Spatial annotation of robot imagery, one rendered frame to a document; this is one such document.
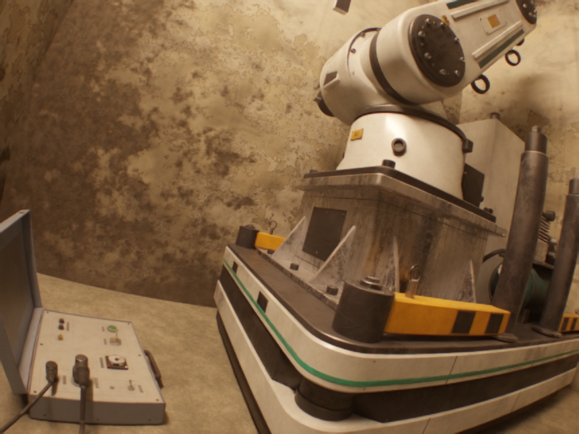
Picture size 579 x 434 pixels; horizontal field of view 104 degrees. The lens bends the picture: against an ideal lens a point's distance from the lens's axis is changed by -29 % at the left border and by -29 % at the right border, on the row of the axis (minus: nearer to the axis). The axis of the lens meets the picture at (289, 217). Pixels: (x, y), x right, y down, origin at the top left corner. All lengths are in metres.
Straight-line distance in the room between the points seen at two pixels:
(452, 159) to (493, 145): 0.49
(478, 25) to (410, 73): 0.41
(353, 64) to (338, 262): 0.57
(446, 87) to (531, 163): 0.30
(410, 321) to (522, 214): 0.40
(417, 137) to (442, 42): 0.28
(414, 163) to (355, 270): 0.32
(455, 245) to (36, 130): 1.48
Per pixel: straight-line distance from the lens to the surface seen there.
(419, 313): 0.53
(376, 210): 0.70
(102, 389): 0.68
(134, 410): 0.66
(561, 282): 1.10
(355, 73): 0.97
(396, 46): 0.85
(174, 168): 1.32
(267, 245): 1.22
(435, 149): 0.87
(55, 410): 0.66
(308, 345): 0.48
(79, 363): 0.65
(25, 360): 0.73
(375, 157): 0.85
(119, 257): 1.35
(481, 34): 1.15
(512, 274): 0.78
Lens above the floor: 0.46
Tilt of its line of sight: 1 degrees up
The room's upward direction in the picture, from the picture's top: 15 degrees clockwise
